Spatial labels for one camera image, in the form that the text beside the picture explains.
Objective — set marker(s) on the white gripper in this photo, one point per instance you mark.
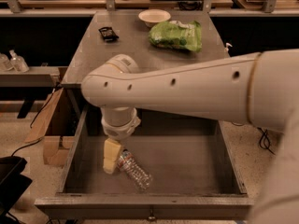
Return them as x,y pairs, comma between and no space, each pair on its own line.
120,130

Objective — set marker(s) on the clear plastic water bottle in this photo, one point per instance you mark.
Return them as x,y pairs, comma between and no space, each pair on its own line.
128,164

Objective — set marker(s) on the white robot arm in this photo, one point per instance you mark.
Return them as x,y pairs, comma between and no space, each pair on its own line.
260,88

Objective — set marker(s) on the metal drawer knob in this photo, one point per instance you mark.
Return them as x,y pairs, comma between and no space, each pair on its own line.
151,216

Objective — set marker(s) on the grey open top drawer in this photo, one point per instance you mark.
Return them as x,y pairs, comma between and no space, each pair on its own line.
201,169

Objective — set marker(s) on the grey cabinet counter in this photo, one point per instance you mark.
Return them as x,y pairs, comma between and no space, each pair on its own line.
132,72

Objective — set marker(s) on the clear sanitizer pump bottle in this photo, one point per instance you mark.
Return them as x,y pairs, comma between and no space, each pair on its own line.
18,63

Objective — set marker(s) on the brown cardboard box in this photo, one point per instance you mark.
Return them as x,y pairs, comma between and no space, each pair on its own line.
51,129

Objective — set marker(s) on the grey left shelf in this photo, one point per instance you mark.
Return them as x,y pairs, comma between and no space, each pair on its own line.
36,76

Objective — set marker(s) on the black chair part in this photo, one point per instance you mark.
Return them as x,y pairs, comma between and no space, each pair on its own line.
12,185

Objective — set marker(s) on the black snack packet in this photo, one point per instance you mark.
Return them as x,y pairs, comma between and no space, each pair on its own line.
108,34

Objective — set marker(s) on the green chip bag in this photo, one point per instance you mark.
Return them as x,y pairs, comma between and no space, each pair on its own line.
177,35

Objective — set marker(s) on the white paper bowl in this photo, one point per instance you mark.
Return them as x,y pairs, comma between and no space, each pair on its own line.
153,16

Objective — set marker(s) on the small white pump dispenser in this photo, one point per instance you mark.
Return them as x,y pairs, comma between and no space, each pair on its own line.
227,48

